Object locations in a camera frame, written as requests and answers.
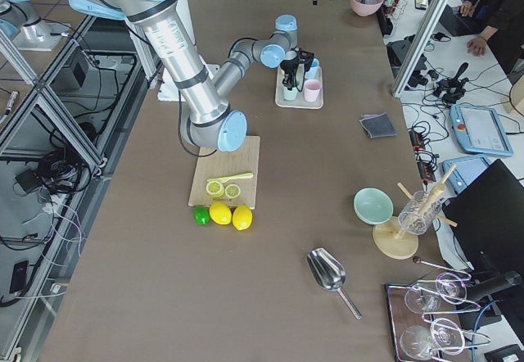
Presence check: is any seated person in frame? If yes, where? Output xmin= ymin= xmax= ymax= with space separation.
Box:
xmin=459 ymin=0 xmax=523 ymax=74

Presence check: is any blue cup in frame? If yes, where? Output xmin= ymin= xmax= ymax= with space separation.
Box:
xmin=305 ymin=58 xmax=320 ymax=80

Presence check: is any lemon half slice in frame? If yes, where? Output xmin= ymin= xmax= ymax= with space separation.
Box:
xmin=224 ymin=183 xmax=242 ymax=200
xmin=206 ymin=180 xmax=225 ymax=198

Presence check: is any green lime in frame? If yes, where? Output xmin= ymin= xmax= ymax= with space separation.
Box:
xmin=192 ymin=206 xmax=210 ymax=225

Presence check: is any clear glass on stand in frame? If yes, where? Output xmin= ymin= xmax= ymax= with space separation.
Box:
xmin=398 ymin=191 xmax=444 ymax=235

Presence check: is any pink cup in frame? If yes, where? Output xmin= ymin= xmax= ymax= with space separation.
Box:
xmin=303 ymin=79 xmax=322 ymax=102

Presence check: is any green cup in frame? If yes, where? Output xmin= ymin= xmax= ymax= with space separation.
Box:
xmin=282 ymin=86 xmax=298 ymax=102

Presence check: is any whole lemon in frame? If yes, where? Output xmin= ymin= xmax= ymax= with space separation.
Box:
xmin=209 ymin=201 xmax=233 ymax=225
xmin=232 ymin=205 xmax=253 ymax=231

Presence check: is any wooden cutting board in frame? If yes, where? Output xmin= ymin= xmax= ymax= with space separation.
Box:
xmin=188 ymin=136 xmax=260 ymax=210

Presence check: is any wooden stand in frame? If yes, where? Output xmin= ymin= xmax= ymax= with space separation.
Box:
xmin=373 ymin=165 xmax=458 ymax=260

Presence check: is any yellow plastic knife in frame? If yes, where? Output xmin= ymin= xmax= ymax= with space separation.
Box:
xmin=207 ymin=172 xmax=254 ymax=183

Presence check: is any aluminium frame post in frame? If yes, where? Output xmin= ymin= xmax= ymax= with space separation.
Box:
xmin=391 ymin=0 xmax=448 ymax=100

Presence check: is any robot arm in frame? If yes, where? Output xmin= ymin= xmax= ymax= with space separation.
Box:
xmin=68 ymin=0 xmax=298 ymax=152

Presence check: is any grey folded cloth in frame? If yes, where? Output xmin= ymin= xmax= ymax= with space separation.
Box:
xmin=359 ymin=112 xmax=397 ymax=138

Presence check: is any blue teach pendant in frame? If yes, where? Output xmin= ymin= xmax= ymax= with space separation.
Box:
xmin=449 ymin=104 xmax=513 ymax=157

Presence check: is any green bowl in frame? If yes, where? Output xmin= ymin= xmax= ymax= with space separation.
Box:
xmin=354 ymin=188 xmax=394 ymax=225

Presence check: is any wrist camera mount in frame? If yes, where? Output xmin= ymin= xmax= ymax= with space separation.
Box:
xmin=297 ymin=49 xmax=314 ymax=72

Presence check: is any cream rectangular tray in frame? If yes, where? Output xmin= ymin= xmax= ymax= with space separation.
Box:
xmin=274 ymin=67 xmax=323 ymax=109

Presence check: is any metal scoop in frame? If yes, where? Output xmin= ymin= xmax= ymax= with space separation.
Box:
xmin=306 ymin=247 xmax=363 ymax=320

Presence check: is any third robot base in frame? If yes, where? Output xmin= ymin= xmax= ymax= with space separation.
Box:
xmin=1 ymin=0 xmax=61 ymax=52

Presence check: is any pink bowl with ice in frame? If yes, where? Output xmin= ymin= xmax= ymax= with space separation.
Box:
xmin=350 ymin=0 xmax=384 ymax=16

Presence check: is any wine glass rack tray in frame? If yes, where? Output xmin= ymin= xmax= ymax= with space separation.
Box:
xmin=385 ymin=272 xmax=491 ymax=361

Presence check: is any black monitor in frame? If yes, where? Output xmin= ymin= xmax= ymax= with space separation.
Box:
xmin=443 ymin=160 xmax=523 ymax=274

